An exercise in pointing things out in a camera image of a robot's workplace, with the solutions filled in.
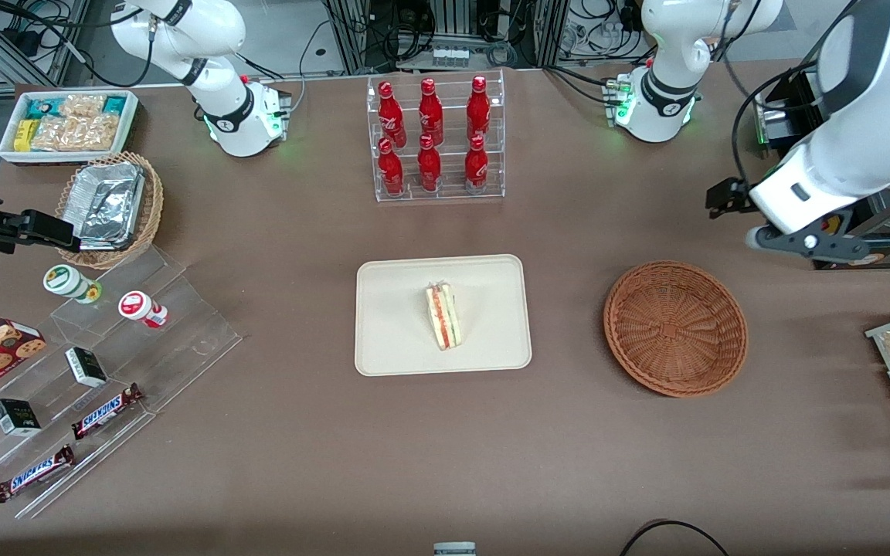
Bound stacked aluminium foil containers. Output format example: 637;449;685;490
66;161;145;253

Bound red cola bottle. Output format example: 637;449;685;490
377;80;408;150
464;135;490;195
417;77;445;147
416;134;443;193
465;75;491;142
377;137;406;197

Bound brown wicker basket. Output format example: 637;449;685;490
603;261;749;398

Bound white plastic snack bin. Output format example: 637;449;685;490
0;90;140;166

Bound black equipment rack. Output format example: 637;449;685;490
754;66;890;271

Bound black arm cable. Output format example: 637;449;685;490
723;0;861;190
0;0;157;89

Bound green lid yogurt cup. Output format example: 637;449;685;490
42;264;104;305

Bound clear acrylic bottle rack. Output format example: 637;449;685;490
366;69;507;204

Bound red lid yogurt cup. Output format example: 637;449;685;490
117;290;170;331

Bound beige plastic tray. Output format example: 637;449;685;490
355;254;533;378

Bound clear rice cracker bag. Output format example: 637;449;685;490
59;93;107;119
31;115;123;153

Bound light tan wicker basket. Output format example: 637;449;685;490
54;151;165;270

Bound small black carton box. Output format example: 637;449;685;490
0;398;42;439
64;347;109;389

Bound aluminium profile frame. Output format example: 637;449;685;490
324;0;571;75

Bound black looped cable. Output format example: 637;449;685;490
618;519;732;556

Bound clear acrylic step shelf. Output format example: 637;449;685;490
0;245;244;520

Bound Snickers chocolate bar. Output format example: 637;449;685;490
70;383;145;442
0;444;76;505

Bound triangular sandwich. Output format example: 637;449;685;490
424;282;464;352

